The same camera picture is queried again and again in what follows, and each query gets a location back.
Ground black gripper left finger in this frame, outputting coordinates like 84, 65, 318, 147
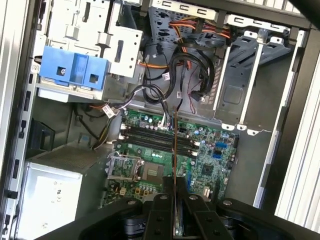
34, 176, 175, 240

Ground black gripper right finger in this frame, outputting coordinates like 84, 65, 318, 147
178, 176, 312, 240

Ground green RAM stick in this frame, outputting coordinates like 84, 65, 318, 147
172, 106, 185, 237

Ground RAM slot black clips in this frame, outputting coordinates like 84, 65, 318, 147
119, 127, 201, 150
119, 134, 201, 158

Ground RAM slot white clips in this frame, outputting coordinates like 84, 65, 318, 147
119, 131, 201, 154

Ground CPU socket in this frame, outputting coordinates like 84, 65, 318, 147
141, 162, 166, 185

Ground green motherboard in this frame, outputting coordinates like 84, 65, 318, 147
99, 107, 241, 208

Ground metal socket cover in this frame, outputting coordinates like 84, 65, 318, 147
106, 151, 146, 182

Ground black open PC case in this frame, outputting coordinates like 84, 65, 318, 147
3, 0, 320, 240

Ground grey power supply unit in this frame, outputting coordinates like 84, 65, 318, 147
17, 143, 113, 240

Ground metal disk bay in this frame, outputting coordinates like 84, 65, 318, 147
212, 27, 293, 136

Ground blue plastic drive latch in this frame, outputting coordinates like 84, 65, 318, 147
38, 44, 111, 92

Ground metal optical drive cage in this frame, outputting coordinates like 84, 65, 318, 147
34, 0, 145, 103

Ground black cable bundle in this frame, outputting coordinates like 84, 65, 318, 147
142, 42, 217, 107

